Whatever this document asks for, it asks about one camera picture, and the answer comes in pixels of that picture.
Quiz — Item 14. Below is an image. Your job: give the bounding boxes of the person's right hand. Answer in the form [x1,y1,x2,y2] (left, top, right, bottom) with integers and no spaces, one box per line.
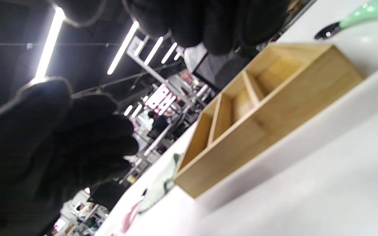
[0,0,291,236]

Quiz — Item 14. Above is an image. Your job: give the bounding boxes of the pink handled baby spoon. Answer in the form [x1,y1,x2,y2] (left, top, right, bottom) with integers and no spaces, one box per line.
[121,188,147,234]

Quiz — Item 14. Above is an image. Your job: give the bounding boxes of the green fish scale cleaning cloth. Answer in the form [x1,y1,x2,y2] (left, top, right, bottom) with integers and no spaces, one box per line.
[138,153,183,213]

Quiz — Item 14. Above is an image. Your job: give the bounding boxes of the green handled baby spoon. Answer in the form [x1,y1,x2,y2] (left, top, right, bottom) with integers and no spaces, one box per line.
[314,0,378,41]

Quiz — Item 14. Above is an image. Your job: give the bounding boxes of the ceiling light strips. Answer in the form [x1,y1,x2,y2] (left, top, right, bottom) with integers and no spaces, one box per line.
[31,7,183,118]

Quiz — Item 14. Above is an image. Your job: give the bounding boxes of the pink lit sign board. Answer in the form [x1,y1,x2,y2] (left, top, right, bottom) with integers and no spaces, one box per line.
[144,84,178,116]

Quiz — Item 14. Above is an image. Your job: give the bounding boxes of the black mesh office chair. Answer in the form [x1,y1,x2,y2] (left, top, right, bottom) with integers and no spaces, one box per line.
[194,49,265,94]

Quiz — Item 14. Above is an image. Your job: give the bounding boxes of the wooden three-compartment tray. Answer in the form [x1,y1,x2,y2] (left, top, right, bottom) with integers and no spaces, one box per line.
[173,43,366,199]

